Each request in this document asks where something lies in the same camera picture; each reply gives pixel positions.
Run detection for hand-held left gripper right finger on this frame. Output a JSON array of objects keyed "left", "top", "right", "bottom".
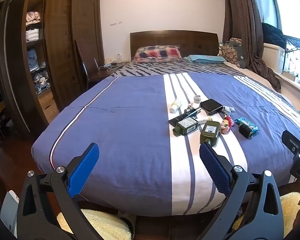
[{"left": 197, "top": 142, "right": 284, "bottom": 240}]

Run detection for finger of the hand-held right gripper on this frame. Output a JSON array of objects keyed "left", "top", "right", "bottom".
[{"left": 281, "top": 129, "right": 300, "bottom": 162}]

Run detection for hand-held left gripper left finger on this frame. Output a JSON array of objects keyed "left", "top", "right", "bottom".
[{"left": 16, "top": 142, "right": 108, "bottom": 240}]

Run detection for black box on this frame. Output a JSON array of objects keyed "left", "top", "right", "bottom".
[{"left": 200, "top": 99, "right": 224, "bottom": 115}]

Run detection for small white bottle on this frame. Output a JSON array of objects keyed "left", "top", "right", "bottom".
[{"left": 169, "top": 97, "right": 182, "bottom": 114}]

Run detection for yellow fluffy mat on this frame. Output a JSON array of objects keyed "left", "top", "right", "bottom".
[
  {"left": 57, "top": 209, "right": 132, "bottom": 240},
  {"left": 232, "top": 192, "right": 300, "bottom": 233}
]

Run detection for tall green labelled bottle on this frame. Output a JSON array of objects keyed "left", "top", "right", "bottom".
[{"left": 199, "top": 120, "right": 221, "bottom": 147}]

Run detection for colourful hair scrunchie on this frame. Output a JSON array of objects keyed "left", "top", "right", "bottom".
[{"left": 219, "top": 115, "right": 234, "bottom": 134}]

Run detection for black cylinder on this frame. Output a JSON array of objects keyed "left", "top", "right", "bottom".
[{"left": 238, "top": 124, "right": 253, "bottom": 138}]

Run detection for short green labelled bottle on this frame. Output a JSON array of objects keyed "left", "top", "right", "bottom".
[{"left": 172, "top": 117, "right": 199, "bottom": 137}]

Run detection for blue wet wipe packet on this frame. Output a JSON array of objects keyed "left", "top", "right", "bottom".
[{"left": 234, "top": 117, "right": 260, "bottom": 133}]

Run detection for blue striped duvet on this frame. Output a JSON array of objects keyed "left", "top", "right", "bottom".
[{"left": 31, "top": 72, "right": 300, "bottom": 217}]

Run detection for black cosmetic tube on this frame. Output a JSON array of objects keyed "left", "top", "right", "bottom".
[{"left": 184, "top": 107, "right": 202, "bottom": 117}]

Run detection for black flat tube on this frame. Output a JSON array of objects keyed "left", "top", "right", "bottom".
[{"left": 168, "top": 114, "right": 190, "bottom": 127}]

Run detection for white appliance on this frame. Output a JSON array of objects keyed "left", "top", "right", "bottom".
[{"left": 0, "top": 190, "right": 20, "bottom": 235}]

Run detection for white storage box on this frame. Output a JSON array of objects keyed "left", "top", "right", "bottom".
[{"left": 262, "top": 42, "right": 287, "bottom": 74}]

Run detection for dark wooden nightstand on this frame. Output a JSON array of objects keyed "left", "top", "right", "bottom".
[{"left": 87, "top": 66, "right": 122, "bottom": 87}]

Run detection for mixed clothes pile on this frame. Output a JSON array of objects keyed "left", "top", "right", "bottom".
[{"left": 32, "top": 71, "right": 50, "bottom": 94}]

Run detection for black metal rack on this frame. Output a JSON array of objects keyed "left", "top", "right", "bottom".
[{"left": 282, "top": 36, "right": 300, "bottom": 90}]

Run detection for teal pillow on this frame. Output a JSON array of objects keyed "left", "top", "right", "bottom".
[{"left": 185, "top": 54, "right": 227, "bottom": 64}]

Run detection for brown patterned cushion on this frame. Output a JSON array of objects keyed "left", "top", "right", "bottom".
[{"left": 219, "top": 38, "right": 247, "bottom": 68}]

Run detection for black jacket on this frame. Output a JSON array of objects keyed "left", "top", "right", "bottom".
[{"left": 261, "top": 22, "right": 294, "bottom": 49}]

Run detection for grey patterned bedsheet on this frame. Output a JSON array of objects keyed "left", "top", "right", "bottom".
[{"left": 110, "top": 61, "right": 248, "bottom": 78}]

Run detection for blue folded clothes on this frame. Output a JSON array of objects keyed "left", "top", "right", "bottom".
[{"left": 27, "top": 49, "right": 47, "bottom": 70}]

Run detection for dark wooden wardrobe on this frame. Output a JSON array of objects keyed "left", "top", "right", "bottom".
[{"left": 0, "top": 0, "right": 105, "bottom": 140}]

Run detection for plaid pillow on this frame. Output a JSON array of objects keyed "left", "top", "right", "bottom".
[{"left": 132, "top": 45, "right": 183, "bottom": 63}]

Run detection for dark wooden headboard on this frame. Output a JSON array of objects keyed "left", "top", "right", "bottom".
[{"left": 130, "top": 30, "right": 219, "bottom": 60}]

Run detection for brown curtain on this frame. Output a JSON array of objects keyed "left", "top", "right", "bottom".
[{"left": 222, "top": 0, "right": 282, "bottom": 92}]

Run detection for white folded clothes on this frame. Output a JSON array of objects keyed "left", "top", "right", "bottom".
[{"left": 26, "top": 27, "right": 42, "bottom": 42}]

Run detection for pink folded clothes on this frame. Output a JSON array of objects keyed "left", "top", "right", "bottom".
[{"left": 26, "top": 11, "right": 42, "bottom": 27}]

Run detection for white charger cables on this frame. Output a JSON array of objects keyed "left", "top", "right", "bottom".
[{"left": 98, "top": 59, "right": 124, "bottom": 72}]

